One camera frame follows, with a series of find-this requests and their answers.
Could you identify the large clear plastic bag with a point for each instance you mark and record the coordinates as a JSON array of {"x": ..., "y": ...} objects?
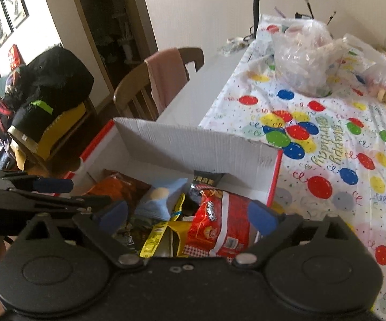
[{"x": 306, "y": 60}]

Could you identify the orange brown snack packet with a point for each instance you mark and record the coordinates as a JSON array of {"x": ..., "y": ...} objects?
[{"x": 119, "y": 187}]

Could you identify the small grey desk item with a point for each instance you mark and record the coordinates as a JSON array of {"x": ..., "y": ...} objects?
[{"x": 234, "y": 45}]

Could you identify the yellow seat cushion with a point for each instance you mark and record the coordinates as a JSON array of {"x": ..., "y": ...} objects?
[{"x": 59, "y": 133}]

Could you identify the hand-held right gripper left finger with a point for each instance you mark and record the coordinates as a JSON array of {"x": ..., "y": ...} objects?
[{"x": 114, "y": 214}]

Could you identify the red and white cardboard box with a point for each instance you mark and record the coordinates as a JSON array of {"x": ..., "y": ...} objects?
[{"x": 196, "y": 147}]

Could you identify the large black framed picture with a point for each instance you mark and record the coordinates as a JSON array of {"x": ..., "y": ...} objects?
[{"x": 14, "y": 0}]

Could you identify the wooden chair with round back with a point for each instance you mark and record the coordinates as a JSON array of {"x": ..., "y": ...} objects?
[{"x": 129, "y": 90}]

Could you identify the black jacket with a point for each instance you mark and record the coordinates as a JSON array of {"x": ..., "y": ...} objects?
[{"x": 52, "y": 77}]

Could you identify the plain yellow snack packet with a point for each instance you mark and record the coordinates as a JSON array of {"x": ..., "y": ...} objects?
[{"x": 177, "y": 237}]

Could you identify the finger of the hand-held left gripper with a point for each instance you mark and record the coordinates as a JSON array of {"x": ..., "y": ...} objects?
[
  {"x": 54, "y": 185},
  {"x": 79, "y": 202}
]

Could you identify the pink cloth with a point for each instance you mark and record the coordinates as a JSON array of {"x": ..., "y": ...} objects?
[{"x": 166, "y": 77}]

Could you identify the dark open closet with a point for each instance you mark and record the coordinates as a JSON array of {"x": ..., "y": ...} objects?
[{"x": 112, "y": 16}]

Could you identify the red and black backpack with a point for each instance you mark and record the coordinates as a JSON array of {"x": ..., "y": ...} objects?
[{"x": 2, "y": 117}]

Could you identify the balloon print tablecloth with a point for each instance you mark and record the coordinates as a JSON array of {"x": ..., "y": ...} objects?
[{"x": 330, "y": 160}]

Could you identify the black pen holder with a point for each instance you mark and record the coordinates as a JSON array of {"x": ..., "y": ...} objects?
[{"x": 303, "y": 16}]

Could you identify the light blue snack packet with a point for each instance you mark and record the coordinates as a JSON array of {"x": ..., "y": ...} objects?
[{"x": 161, "y": 200}]

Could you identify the red printed box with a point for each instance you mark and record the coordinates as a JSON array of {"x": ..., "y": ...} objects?
[{"x": 15, "y": 57}]

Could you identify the black snack packet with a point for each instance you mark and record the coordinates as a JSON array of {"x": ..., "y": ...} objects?
[{"x": 209, "y": 180}]

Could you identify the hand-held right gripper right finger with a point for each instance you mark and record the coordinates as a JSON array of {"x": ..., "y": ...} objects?
[{"x": 261, "y": 216}]

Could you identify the yellow cartoon snack packet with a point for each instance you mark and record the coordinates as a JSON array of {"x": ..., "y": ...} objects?
[{"x": 154, "y": 239}]

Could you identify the red snack bag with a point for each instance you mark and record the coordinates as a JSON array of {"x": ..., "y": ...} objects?
[{"x": 223, "y": 230}]

